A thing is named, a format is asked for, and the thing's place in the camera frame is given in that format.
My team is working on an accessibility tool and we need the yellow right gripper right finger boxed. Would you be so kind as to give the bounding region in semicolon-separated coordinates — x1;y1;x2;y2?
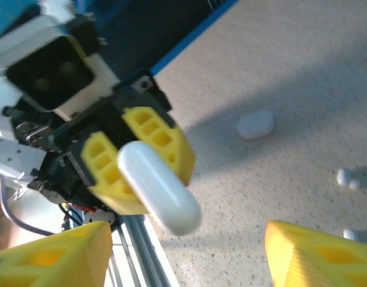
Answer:
264;220;367;287

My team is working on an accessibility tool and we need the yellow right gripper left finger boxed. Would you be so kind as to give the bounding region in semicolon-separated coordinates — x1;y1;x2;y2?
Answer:
0;220;113;287

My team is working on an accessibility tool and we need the white earbud charging case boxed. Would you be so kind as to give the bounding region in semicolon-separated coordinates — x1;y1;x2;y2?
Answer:
116;140;202;237

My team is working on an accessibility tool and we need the small white oval case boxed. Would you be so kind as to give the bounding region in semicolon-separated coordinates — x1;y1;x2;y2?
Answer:
236;110;275;141

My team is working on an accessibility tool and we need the white wireless earbud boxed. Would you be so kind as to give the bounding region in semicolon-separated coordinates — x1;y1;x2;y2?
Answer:
342;228;360;242
336;167;361;191

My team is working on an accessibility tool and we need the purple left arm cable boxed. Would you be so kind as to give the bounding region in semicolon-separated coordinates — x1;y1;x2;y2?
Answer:
0;172;57;237

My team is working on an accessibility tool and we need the aluminium frame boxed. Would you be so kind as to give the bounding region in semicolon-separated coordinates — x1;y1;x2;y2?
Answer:
105;214;181;287

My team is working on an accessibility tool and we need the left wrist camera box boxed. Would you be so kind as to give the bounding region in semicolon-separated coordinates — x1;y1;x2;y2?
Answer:
0;14;121;121

